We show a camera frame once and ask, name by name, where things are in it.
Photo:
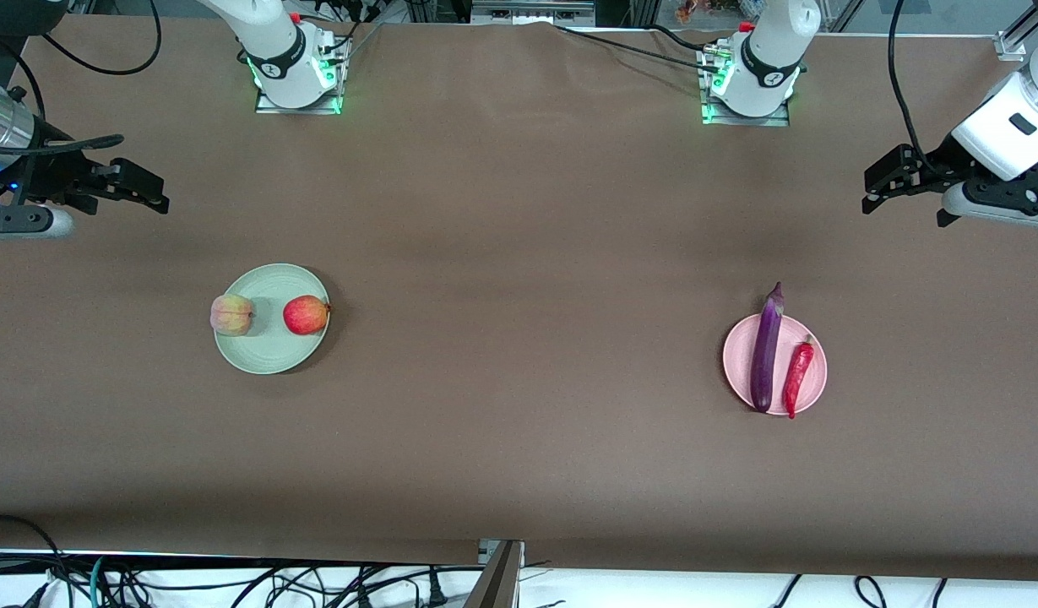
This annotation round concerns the aluminium frame profile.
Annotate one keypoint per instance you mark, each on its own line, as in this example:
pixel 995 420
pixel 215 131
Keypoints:
pixel 79 7
pixel 1013 44

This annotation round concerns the pink round plate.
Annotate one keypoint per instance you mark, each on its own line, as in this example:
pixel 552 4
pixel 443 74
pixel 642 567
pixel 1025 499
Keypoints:
pixel 742 363

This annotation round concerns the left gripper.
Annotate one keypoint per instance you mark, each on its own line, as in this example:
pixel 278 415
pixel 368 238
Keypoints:
pixel 941 165

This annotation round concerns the aluminium profile post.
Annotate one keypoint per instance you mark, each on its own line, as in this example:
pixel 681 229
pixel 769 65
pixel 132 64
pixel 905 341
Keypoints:
pixel 495 583

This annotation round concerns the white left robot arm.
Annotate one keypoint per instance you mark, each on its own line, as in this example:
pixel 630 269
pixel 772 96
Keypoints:
pixel 768 51

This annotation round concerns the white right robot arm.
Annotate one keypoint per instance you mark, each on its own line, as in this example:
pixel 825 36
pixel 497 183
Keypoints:
pixel 269 42

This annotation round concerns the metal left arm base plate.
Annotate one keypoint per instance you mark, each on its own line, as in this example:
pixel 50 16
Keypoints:
pixel 713 118

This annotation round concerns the red chili pepper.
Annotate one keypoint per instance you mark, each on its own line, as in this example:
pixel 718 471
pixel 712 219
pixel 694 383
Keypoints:
pixel 797 371

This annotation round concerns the red apple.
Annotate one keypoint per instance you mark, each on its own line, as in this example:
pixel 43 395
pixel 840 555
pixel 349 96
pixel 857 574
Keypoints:
pixel 306 315

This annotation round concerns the pink green peach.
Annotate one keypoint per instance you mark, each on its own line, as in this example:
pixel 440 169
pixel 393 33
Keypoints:
pixel 231 315

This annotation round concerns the pale green round plate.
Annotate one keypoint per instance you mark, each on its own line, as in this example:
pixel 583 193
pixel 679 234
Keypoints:
pixel 269 350

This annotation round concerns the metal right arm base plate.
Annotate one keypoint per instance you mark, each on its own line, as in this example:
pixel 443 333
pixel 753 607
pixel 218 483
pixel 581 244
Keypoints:
pixel 333 103

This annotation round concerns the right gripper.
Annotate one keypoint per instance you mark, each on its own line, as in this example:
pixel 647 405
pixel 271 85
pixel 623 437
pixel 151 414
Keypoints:
pixel 49 169

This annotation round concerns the brown table cover sheet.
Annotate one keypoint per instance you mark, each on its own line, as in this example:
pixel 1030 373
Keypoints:
pixel 485 439

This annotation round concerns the black power plug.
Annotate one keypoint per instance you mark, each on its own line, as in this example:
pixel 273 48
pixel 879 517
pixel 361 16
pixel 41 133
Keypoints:
pixel 436 591

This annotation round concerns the metal frame bracket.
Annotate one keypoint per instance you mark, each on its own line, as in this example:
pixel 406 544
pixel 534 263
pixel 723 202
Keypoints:
pixel 531 10

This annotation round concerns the purple eggplant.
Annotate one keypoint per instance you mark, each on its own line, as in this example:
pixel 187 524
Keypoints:
pixel 768 355

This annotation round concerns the colourful toy pile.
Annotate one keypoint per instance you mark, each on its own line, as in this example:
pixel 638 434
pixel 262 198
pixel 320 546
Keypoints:
pixel 713 10

